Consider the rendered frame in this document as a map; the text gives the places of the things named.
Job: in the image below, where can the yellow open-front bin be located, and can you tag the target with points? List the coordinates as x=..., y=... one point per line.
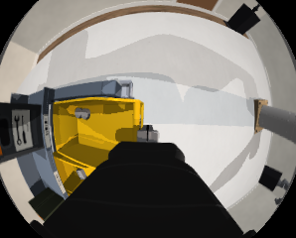
x=67, y=171
x=89, y=141

